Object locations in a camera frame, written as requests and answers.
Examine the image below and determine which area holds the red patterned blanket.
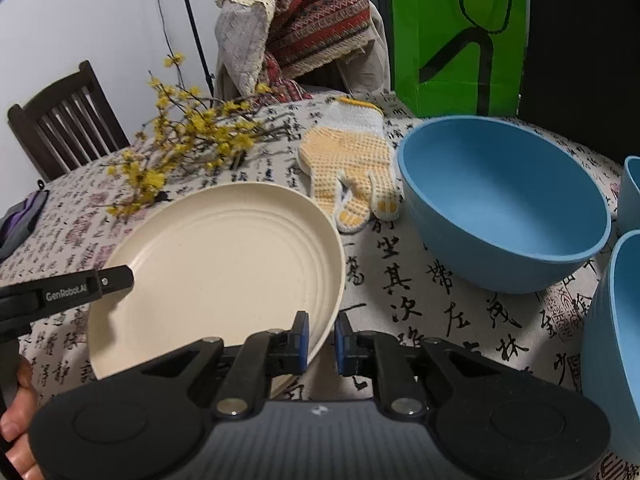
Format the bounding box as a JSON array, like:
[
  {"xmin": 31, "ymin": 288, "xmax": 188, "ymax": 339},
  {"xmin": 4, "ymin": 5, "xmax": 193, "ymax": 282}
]
[{"xmin": 215, "ymin": 0, "xmax": 373, "ymax": 103}]

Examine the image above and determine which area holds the yellow flower branch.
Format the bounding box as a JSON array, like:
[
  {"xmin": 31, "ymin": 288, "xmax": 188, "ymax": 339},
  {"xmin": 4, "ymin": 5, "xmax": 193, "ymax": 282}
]
[{"xmin": 102, "ymin": 52, "xmax": 301, "ymax": 218}]

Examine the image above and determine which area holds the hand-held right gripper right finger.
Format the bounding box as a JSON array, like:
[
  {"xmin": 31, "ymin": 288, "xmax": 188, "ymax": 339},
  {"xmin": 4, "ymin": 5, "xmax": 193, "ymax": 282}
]
[{"xmin": 334, "ymin": 312, "xmax": 502, "ymax": 417}]

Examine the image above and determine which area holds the yellow white knit glove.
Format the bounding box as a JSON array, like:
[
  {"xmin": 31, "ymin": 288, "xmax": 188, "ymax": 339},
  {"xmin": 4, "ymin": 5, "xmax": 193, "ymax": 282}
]
[{"xmin": 297, "ymin": 96, "xmax": 401, "ymax": 233}]

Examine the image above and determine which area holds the studio lamp on stand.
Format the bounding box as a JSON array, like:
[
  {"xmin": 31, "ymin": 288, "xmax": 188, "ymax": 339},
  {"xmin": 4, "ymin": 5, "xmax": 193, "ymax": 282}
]
[{"xmin": 150, "ymin": 0, "xmax": 216, "ymax": 98}]

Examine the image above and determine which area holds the grey purple pouch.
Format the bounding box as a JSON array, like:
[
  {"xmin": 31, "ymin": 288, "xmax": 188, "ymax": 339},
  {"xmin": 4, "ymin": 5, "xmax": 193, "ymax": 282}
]
[{"xmin": 0, "ymin": 180, "xmax": 50, "ymax": 260}]

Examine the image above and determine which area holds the blue bowl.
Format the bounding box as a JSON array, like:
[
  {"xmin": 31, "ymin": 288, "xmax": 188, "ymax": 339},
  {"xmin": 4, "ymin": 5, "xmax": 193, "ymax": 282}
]
[
  {"xmin": 396, "ymin": 115, "xmax": 612, "ymax": 295},
  {"xmin": 580, "ymin": 230, "xmax": 640, "ymax": 461},
  {"xmin": 616, "ymin": 156, "xmax": 640, "ymax": 233}
]

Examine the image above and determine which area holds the dark wooden chair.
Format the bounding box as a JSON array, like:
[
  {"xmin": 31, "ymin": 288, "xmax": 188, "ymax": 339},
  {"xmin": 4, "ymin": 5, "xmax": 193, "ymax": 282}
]
[{"xmin": 6, "ymin": 60, "xmax": 130, "ymax": 183}]

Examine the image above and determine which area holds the cream round plate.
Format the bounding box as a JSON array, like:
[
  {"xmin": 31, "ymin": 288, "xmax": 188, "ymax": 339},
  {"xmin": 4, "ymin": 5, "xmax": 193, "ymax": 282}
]
[{"xmin": 86, "ymin": 181, "xmax": 347, "ymax": 398}]

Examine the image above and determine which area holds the black paper bag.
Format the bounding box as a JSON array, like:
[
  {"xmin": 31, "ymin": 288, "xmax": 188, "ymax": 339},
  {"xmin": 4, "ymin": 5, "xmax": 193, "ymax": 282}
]
[{"xmin": 517, "ymin": 0, "xmax": 640, "ymax": 158}]

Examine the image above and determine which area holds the calligraphy print tablecloth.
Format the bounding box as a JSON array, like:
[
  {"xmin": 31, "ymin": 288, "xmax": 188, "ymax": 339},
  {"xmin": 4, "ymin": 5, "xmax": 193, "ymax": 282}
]
[{"xmin": 0, "ymin": 87, "xmax": 640, "ymax": 480}]

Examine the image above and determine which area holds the green paper bag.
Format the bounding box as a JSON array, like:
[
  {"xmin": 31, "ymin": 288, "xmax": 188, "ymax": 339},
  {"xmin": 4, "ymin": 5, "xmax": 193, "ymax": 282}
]
[{"xmin": 389, "ymin": 0, "xmax": 531, "ymax": 117}]

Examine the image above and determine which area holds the person's left hand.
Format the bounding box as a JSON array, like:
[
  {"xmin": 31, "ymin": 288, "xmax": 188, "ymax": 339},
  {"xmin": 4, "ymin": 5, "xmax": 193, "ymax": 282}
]
[{"xmin": 0, "ymin": 355, "xmax": 44, "ymax": 480}]

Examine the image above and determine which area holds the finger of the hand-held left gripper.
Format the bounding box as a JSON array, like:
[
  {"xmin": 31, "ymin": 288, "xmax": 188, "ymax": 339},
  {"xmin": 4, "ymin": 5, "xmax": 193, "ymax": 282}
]
[{"xmin": 96, "ymin": 265, "xmax": 135, "ymax": 298}]

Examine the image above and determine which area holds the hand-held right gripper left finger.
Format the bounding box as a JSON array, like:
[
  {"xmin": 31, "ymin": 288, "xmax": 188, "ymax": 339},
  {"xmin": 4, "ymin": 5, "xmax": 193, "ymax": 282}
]
[{"xmin": 140, "ymin": 311, "xmax": 311, "ymax": 419}]

